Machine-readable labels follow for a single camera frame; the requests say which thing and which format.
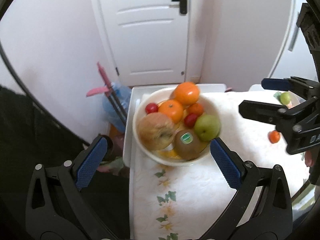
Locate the person's right hand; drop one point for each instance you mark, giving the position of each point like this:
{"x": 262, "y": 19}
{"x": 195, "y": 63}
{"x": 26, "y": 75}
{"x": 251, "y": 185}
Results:
{"x": 308, "y": 159}

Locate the small red tomato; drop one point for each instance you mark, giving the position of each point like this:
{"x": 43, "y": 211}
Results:
{"x": 151, "y": 108}

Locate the white floral tablecloth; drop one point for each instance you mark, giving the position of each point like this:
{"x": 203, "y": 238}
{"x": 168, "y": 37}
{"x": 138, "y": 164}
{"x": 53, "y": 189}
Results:
{"x": 183, "y": 202}

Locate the white wardrobe door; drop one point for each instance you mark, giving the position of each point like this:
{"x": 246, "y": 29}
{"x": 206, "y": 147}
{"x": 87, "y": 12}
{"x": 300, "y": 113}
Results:
{"x": 294, "y": 58}

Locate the cream duck-pattern bowl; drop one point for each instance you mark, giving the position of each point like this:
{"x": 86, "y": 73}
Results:
{"x": 158, "y": 97}

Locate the green apple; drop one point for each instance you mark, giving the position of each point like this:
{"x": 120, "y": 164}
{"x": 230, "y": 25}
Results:
{"x": 207, "y": 127}
{"x": 285, "y": 98}

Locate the pink handled broom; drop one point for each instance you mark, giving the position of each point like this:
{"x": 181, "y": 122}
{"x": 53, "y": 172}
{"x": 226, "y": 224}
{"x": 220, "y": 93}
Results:
{"x": 110, "y": 93}

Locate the small tangerine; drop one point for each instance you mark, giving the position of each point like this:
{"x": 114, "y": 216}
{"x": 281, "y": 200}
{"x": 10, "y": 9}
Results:
{"x": 274, "y": 136}

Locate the brown kiwi with sticker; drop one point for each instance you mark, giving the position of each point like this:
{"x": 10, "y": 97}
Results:
{"x": 187, "y": 144}

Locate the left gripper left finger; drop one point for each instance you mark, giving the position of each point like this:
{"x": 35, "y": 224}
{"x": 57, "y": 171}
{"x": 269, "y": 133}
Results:
{"x": 55, "y": 208}

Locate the white tray table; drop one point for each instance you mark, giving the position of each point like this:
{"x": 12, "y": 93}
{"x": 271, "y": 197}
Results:
{"x": 130, "y": 129}

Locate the medium orange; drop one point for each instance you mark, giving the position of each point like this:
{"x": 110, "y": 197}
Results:
{"x": 173, "y": 109}

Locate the small mandarin orange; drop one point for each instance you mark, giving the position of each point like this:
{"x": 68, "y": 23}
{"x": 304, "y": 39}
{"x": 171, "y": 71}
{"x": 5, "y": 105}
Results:
{"x": 196, "y": 109}

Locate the large orange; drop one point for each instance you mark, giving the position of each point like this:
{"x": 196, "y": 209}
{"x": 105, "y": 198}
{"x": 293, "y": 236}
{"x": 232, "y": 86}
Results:
{"x": 186, "y": 93}

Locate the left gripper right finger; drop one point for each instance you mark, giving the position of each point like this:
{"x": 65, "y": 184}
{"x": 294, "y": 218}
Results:
{"x": 261, "y": 207}

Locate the yellow-red apple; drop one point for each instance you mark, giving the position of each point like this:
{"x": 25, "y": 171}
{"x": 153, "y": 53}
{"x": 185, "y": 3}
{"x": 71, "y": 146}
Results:
{"x": 156, "y": 131}

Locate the blue water jug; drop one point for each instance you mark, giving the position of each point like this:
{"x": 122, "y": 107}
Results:
{"x": 123, "y": 94}

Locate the large red tomato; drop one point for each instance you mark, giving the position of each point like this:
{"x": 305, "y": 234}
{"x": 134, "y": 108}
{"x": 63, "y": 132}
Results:
{"x": 190, "y": 120}

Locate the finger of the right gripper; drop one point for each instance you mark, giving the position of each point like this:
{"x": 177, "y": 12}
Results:
{"x": 276, "y": 84}
{"x": 267, "y": 113}

